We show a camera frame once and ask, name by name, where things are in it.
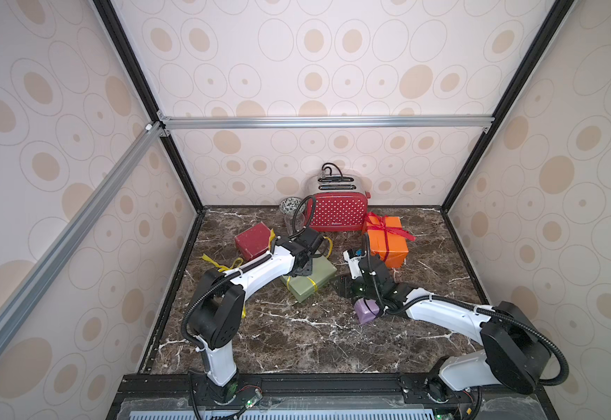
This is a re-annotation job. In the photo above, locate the purple gift box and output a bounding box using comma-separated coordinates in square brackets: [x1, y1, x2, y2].
[354, 299, 382, 325]

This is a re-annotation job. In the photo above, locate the yellow ribbon of green box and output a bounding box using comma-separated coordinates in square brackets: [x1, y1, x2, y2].
[271, 227, 336, 302]

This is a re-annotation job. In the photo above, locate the green gift box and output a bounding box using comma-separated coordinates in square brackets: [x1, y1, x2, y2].
[281, 257, 337, 303]

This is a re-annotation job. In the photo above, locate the red gift box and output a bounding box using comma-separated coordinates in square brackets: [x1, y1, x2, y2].
[235, 222, 272, 262]

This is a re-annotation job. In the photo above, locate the yellow ribbon of red box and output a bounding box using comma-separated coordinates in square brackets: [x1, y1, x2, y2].
[201, 254, 244, 304]

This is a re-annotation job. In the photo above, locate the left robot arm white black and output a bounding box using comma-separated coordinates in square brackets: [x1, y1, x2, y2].
[181, 227, 326, 388]

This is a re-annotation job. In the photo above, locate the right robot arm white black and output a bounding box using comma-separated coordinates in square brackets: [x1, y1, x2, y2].
[337, 250, 570, 404]

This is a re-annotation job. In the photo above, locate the orange gift box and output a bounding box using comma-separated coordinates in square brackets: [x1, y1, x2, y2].
[361, 213, 410, 270]

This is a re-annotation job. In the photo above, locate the red ribbon bow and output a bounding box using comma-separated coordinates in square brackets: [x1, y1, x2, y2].
[362, 211, 417, 262]

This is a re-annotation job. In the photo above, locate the clear plastic cup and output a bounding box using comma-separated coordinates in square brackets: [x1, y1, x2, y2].
[285, 212, 305, 236]

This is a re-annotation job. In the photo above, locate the patterned ceramic bowl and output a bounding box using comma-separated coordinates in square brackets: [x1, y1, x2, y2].
[279, 197, 307, 216]

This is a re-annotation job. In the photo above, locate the red polka dot toaster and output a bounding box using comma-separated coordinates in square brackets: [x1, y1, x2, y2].
[304, 173, 370, 232]

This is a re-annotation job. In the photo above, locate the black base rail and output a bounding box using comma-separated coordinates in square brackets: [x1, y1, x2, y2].
[115, 370, 543, 406]

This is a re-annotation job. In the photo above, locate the horizontal aluminium frame bar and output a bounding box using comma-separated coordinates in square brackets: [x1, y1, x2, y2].
[162, 115, 494, 131]

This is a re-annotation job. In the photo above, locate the left aluminium frame bar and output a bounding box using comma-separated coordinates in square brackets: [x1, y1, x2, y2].
[0, 122, 163, 356]

